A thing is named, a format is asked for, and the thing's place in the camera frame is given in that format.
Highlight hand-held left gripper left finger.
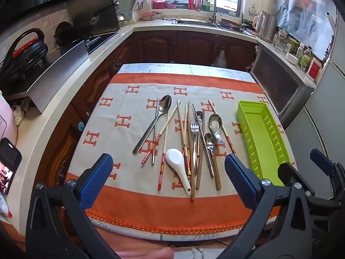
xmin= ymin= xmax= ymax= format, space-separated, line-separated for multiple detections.
xmin=25 ymin=154 xmax=122 ymax=259

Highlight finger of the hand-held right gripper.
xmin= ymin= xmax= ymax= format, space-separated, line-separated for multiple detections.
xmin=310 ymin=148 xmax=345 ymax=195
xmin=278 ymin=163 xmax=345 ymax=216

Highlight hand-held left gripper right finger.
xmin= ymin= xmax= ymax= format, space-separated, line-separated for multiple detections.
xmin=218 ymin=154 xmax=318 ymax=259

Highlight red striped bamboo chopstick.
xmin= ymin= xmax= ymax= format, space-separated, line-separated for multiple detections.
xmin=158 ymin=110 xmax=171 ymax=191
xmin=207 ymin=99 xmax=237 ymax=155
xmin=141 ymin=100 xmax=182 ymax=165

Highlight green plastic utensil tray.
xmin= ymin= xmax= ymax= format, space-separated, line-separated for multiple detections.
xmin=237 ymin=100 xmax=298 ymax=186

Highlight small steel spoon wooden handle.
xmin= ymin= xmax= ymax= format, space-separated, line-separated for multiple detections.
xmin=204 ymin=133 xmax=222 ymax=191
xmin=195 ymin=111 xmax=204 ymax=157

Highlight dark wooden chopstick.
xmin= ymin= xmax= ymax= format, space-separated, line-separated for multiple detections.
xmin=199 ymin=110 xmax=206 ymax=157
xmin=188 ymin=102 xmax=196 ymax=202

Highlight wide steel soup spoon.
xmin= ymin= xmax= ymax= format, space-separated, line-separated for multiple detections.
xmin=209 ymin=114 xmax=225 ymax=145

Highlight steel fork wooden handle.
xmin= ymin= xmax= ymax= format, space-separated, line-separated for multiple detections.
xmin=190 ymin=121 xmax=202 ymax=190

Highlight white ceramic spoon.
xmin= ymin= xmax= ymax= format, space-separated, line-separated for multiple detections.
xmin=165 ymin=148 xmax=192 ymax=196

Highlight steel chopstick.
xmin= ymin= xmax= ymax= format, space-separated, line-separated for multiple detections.
xmin=191 ymin=104 xmax=215 ymax=179
xmin=152 ymin=98 xmax=159 ymax=166

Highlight light bamboo chopstick dark band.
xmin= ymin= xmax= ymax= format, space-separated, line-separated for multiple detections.
xmin=176 ymin=99 xmax=192 ymax=177

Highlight large steel spoon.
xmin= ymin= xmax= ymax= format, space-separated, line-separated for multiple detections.
xmin=132 ymin=94 xmax=173 ymax=155

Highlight grey refrigerator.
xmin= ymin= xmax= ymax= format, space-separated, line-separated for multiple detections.
xmin=284 ymin=8 xmax=345 ymax=197

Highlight orange grey printed blanket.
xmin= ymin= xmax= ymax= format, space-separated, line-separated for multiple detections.
xmin=65 ymin=73 xmax=298 ymax=235

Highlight black smartphone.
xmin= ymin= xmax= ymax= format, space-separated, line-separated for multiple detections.
xmin=0 ymin=137 xmax=22 ymax=195

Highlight clear bottle green label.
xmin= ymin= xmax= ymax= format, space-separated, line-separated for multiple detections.
xmin=299 ymin=47 xmax=312 ymax=71

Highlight white bowl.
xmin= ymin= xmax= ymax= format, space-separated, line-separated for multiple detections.
xmin=286 ymin=52 xmax=299 ymax=66

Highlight stainless steel splash panel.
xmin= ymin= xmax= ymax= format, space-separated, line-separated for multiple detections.
xmin=7 ymin=40 xmax=90 ymax=114

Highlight hanging plastic bag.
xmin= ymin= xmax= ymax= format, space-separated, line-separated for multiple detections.
xmin=211 ymin=49 xmax=227 ymax=68

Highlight glass jar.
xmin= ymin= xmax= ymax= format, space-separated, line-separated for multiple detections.
xmin=273 ymin=28 xmax=288 ymax=55

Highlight black gas stove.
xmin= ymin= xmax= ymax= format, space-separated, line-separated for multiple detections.
xmin=85 ymin=32 xmax=119 ymax=53

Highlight black red pressure cooker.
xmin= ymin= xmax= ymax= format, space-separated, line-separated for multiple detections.
xmin=1 ymin=28 xmax=49 ymax=85

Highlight steel electric kettle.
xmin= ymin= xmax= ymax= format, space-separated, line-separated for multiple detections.
xmin=253 ymin=11 xmax=278 ymax=44

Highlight brown wooden kitchen cabinets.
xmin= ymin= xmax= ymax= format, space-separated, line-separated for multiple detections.
xmin=34 ymin=30 xmax=259 ymax=238

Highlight black frying pan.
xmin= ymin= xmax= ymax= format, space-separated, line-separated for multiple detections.
xmin=54 ymin=21 xmax=74 ymax=47

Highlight red pan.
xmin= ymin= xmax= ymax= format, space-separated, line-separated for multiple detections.
xmin=220 ymin=17 xmax=244 ymax=31

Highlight white kitchen countertop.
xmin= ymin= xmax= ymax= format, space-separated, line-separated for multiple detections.
xmin=0 ymin=17 xmax=317 ymax=222

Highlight steel sink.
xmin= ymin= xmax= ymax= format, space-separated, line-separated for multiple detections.
xmin=176 ymin=19 xmax=219 ymax=28

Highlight steel teapot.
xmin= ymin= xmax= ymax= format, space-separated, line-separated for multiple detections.
xmin=116 ymin=8 xmax=126 ymax=28

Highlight steel faucet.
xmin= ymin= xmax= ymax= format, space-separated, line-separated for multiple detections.
xmin=205 ymin=0 xmax=218 ymax=23

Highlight dark glass stove shield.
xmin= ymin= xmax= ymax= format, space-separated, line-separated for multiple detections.
xmin=67 ymin=0 xmax=121 ymax=37

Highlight pale cutting board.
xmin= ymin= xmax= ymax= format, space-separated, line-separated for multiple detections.
xmin=131 ymin=0 xmax=157 ymax=21

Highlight clear plastic wall sheet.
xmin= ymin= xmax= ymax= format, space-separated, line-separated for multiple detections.
xmin=278 ymin=0 xmax=339 ymax=58

